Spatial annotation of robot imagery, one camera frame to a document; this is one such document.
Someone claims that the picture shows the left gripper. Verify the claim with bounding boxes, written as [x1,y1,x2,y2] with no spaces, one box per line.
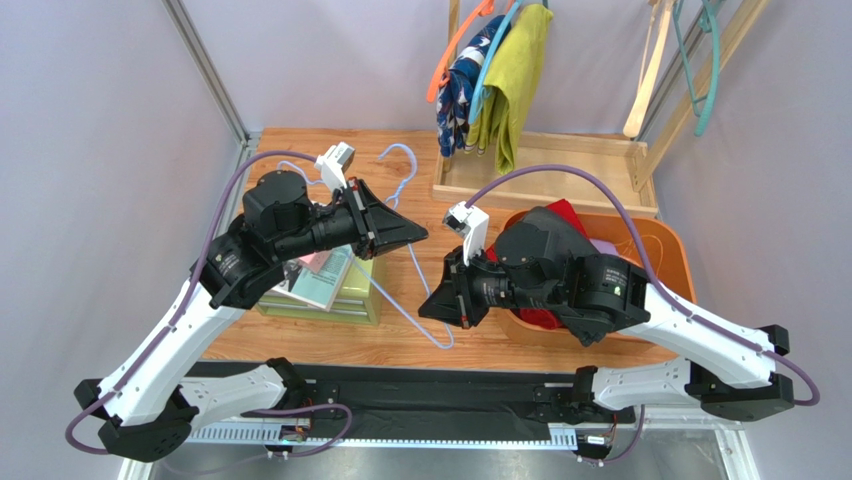
[273,177,429,262]

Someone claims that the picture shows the blue wire hanger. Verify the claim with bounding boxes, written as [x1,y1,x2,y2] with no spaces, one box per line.
[276,142,456,351]

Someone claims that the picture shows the red trousers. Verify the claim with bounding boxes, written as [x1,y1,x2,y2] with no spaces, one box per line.
[511,199,589,331]

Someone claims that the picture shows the black trousers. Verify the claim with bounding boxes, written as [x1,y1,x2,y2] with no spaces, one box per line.
[494,207,599,268]

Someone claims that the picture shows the purple trousers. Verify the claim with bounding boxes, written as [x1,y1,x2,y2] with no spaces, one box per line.
[590,239,620,256]

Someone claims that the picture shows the light blue hanger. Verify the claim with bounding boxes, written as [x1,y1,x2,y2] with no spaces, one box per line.
[467,1,523,125]

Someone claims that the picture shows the yellow-green trousers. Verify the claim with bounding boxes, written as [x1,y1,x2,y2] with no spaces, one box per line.
[465,1,553,175]

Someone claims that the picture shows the beige hanger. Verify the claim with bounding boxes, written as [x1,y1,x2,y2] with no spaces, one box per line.
[622,0,675,139]

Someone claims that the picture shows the teal hanger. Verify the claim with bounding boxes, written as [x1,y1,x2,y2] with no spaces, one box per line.
[668,0,723,138]

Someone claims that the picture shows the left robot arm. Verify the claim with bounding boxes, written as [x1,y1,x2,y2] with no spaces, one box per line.
[74,170,428,462]

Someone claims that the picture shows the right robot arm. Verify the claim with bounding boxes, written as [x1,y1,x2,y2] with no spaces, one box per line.
[418,207,794,422]

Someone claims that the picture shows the blue patterned trousers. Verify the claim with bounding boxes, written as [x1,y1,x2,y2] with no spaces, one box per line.
[435,15,505,157]

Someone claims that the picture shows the orange hanger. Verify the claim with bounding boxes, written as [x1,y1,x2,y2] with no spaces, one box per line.
[426,0,495,103]

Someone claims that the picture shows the pink cube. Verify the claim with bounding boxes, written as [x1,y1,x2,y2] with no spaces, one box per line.
[298,251,331,273]

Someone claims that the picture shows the green box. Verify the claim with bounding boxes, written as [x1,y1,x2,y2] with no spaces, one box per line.
[255,252,382,326]

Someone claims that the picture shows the teal book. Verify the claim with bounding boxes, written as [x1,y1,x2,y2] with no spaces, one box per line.
[268,245,352,311]

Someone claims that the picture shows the wooden clothes rack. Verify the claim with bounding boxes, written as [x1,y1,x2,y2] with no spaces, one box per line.
[432,0,770,220]

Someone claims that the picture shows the orange plastic basket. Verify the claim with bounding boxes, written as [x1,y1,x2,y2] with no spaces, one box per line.
[490,212,696,349]

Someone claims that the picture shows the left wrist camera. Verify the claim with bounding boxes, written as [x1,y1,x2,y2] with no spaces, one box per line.
[314,141,355,192]

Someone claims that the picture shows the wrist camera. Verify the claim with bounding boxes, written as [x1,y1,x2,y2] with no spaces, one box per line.
[314,141,355,192]
[443,201,490,266]

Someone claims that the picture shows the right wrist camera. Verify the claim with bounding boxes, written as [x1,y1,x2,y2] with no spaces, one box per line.
[443,201,490,266]

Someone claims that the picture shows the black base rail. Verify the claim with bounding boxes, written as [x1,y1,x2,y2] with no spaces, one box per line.
[133,362,733,461]

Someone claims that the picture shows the aluminium frame post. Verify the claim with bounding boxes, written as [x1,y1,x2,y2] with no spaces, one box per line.
[162,0,251,146]

